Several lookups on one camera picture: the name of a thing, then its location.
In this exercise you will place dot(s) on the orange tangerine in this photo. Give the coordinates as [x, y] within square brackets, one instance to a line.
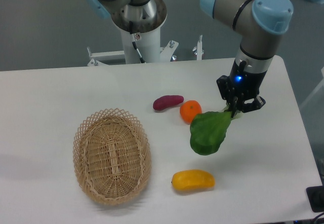
[189, 110]

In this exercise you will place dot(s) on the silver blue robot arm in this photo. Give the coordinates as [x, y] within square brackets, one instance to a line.
[261, 24]

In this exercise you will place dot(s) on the purple sweet potato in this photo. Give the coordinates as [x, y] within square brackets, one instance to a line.
[167, 101]

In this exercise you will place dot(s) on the black device at edge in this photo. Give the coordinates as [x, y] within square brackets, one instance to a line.
[315, 197]

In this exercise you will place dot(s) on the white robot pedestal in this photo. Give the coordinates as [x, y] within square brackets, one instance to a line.
[139, 28]

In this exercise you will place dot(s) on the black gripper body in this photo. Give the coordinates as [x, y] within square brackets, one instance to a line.
[245, 84]

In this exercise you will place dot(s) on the woven wicker basket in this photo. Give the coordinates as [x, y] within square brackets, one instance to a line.
[111, 157]

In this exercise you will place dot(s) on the green leafy vegetable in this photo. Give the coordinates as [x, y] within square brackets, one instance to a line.
[208, 130]

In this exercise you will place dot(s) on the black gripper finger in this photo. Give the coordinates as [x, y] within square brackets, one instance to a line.
[257, 103]
[227, 90]

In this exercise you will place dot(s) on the yellow mango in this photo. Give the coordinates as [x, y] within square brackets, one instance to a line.
[189, 180]

